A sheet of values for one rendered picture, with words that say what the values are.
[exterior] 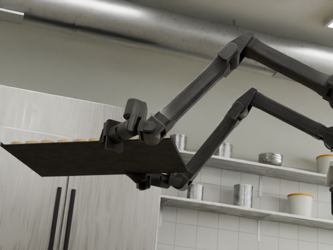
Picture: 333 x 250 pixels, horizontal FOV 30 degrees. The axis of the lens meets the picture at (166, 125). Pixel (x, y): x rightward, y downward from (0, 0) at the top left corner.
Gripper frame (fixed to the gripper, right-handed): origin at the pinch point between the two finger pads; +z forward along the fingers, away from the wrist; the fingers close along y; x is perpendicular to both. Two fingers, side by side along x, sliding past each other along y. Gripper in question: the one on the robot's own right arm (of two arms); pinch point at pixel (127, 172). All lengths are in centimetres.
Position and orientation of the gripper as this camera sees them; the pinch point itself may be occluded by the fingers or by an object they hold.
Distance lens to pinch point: 246.1
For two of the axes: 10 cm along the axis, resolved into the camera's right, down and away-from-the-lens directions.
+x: 5.7, -2.5, -7.8
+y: 0.5, -9.4, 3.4
